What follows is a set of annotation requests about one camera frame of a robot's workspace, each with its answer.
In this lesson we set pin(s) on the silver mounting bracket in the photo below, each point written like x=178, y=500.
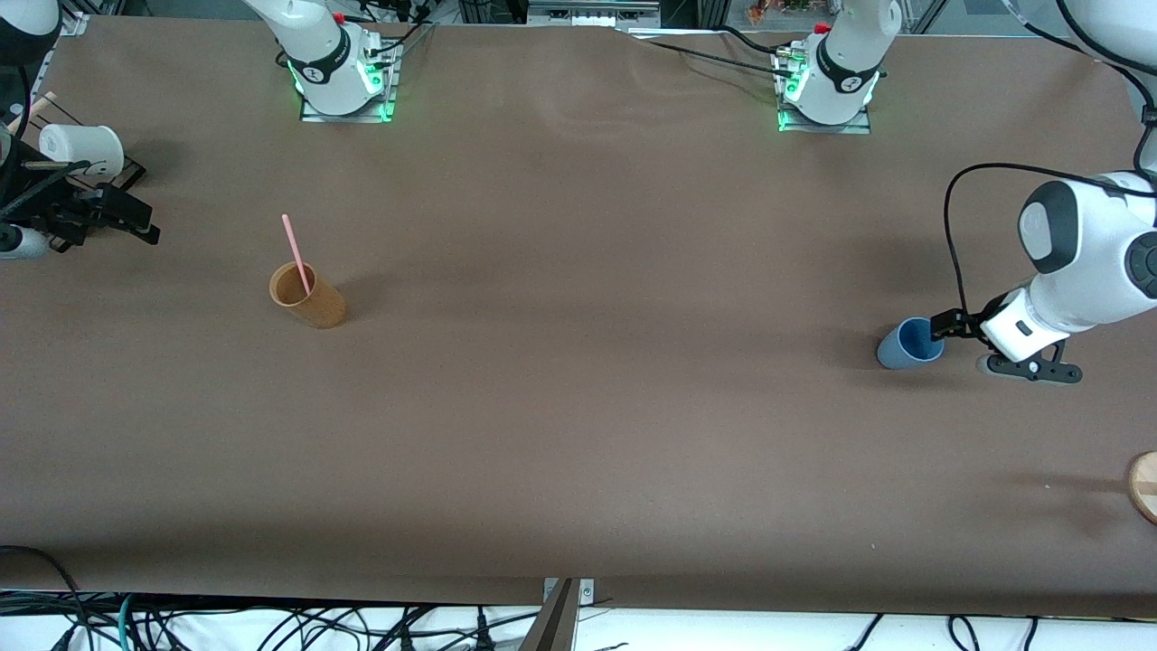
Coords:
x=586, y=592

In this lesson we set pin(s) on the white cup with print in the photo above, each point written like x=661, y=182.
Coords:
x=86, y=149

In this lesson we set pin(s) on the aluminium frame profile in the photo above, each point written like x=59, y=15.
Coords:
x=72, y=23

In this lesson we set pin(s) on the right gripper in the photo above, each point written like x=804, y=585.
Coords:
x=65, y=217

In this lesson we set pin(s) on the small orange object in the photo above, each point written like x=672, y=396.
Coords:
x=757, y=11

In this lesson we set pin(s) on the grey metal box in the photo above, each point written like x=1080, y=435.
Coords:
x=592, y=13

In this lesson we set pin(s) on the grey camera pole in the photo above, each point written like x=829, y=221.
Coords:
x=551, y=628

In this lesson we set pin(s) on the round wooden disc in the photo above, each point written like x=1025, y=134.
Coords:
x=1146, y=488

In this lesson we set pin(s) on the large table cover sheet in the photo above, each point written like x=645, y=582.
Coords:
x=578, y=407

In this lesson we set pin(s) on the blue cup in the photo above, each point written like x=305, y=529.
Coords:
x=895, y=354

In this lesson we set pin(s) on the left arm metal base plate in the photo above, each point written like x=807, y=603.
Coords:
x=850, y=129

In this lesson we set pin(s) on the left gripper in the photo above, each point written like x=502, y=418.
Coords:
x=964, y=325

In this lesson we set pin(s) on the pink chopstick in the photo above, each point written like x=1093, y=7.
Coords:
x=294, y=249

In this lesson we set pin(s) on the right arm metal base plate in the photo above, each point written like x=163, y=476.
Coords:
x=362, y=117

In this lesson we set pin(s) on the tan cylindrical cup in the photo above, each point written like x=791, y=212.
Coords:
x=321, y=307

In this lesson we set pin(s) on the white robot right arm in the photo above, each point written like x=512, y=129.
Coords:
x=330, y=68

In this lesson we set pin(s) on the wooden dowel stick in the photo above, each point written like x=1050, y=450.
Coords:
x=43, y=101

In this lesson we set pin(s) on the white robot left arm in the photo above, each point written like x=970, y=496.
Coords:
x=1098, y=244

